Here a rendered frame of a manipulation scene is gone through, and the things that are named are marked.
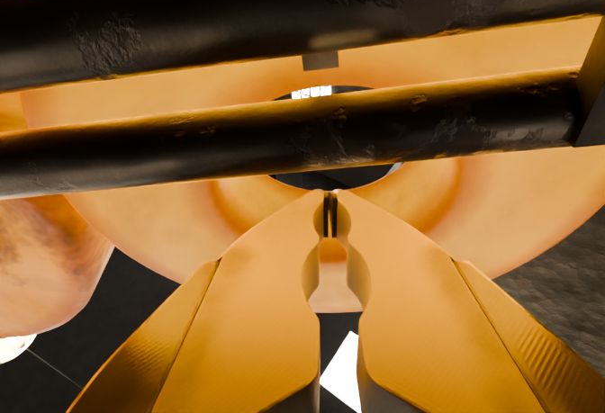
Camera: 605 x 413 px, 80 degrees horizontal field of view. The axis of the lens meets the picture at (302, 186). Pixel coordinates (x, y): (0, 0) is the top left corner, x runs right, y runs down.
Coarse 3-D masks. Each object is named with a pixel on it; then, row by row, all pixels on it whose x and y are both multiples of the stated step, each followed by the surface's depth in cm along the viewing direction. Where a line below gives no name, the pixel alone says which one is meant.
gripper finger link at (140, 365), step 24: (216, 264) 9; (192, 288) 8; (168, 312) 8; (192, 312) 8; (144, 336) 7; (168, 336) 7; (120, 360) 7; (144, 360) 7; (168, 360) 7; (96, 384) 6; (120, 384) 6; (144, 384) 6; (72, 408) 6; (96, 408) 6; (120, 408) 6; (144, 408) 6
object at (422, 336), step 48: (336, 192) 12; (384, 240) 9; (384, 288) 8; (432, 288) 8; (384, 336) 7; (432, 336) 7; (480, 336) 7; (384, 384) 6; (432, 384) 6; (480, 384) 6
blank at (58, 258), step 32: (0, 96) 9; (0, 128) 9; (0, 224) 10; (32, 224) 10; (64, 224) 10; (0, 256) 11; (32, 256) 11; (64, 256) 11; (96, 256) 12; (0, 288) 13; (32, 288) 13; (64, 288) 13; (0, 320) 14; (32, 320) 14; (64, 320) 14
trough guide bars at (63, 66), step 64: (0, 0) 4; (64, 0) 4; (128, 0) 4; (192, 0) 4; (256, 0) 4; (320, 0) 4; (384, 0) 4; (448, 0) 4; (512, 0) 4; (576, 0) 4; (0, 64) 5; (64, 64) 5; (128, 64) 5; (192, 64) 5; (64, 128) 6; (128, 128) 6; (192, 128) 6; (256, 128) 5; (320, 128) 5; (384, 128) 5; (448, 128) 5; (512, 128) 5; (576, 128) 5; (0, 192) 6; (64, 192) 6
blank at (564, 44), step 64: (256, 64) 7; (320, 64) 7; (384, 64) 7; (448, 64) 7; (512, 64) 7; (576, 64) 7; (128, 192) 10; (192, 192) 10; (256, 192) 13; (384, 192) 13; (448, 192) 10; (512, 192) 10; (576, 192) 10; (192, 256) 12; (320, 256) 12; (512, 256) 12
